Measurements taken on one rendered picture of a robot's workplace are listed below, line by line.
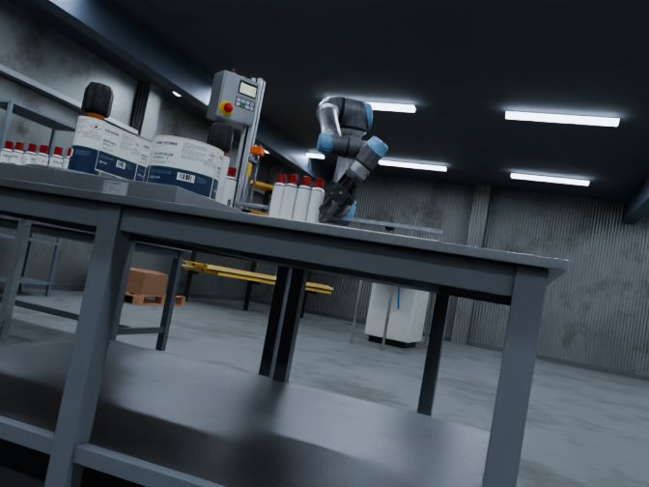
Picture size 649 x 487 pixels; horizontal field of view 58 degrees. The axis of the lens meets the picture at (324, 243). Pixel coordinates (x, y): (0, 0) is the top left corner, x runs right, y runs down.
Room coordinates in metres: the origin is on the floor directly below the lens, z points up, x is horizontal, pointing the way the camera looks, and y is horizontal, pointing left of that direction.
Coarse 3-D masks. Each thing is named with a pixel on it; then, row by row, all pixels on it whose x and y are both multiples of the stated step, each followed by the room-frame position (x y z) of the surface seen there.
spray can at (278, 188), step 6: (282, 174) 2.18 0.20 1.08; (282, 180) 2.18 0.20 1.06; (276, 186) 2.17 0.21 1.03; (282, 186) 2.17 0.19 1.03; (276, 192) 2.17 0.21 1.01; (282, 192) 2.17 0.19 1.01; (276, 198) 2.17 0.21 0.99; (270, 204) 2.18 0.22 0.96; (276, 204) 2.17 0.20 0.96; (270, 210) 2.17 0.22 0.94; (276, 210) 2.17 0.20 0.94; (276, 216) 2.17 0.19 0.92
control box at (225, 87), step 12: (228, 72) 2.29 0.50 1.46; (216, 84) 2.32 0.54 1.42; (228, 84) 2.29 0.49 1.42; (216, 96) 2.30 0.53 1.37; (228, 96) 2.30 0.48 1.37; (240, 96) 2.33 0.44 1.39; (216, 108) 2.28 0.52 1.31; (240, 108) 2.33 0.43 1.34; (216, 120) 2.36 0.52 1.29; (228, 120) 2.32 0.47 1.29; (240, 120) 2.34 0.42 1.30; (252, 120) 2.37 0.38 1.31
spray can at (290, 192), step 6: (294, 174) 2.15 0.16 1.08; (288, 180) 2.16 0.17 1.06; (294, 180) 2.15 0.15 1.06; (288, 186) 2.14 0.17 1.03; (294, 186) 2.14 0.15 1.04; (288, 192) 2.14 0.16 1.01; (294, 192) 2.14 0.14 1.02; (282, 198) 2.16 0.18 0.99; (288, 198) 2.14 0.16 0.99; (294, 198) 2.15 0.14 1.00; (282, 204) 2.15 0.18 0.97; (288, 204) 2.14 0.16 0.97; (294, 204) 2.15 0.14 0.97; (282, 210) 2.14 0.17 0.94; (288, 210) 2.14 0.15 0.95; (282, 216) 2.14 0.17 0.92; (288, 216) 2.14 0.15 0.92
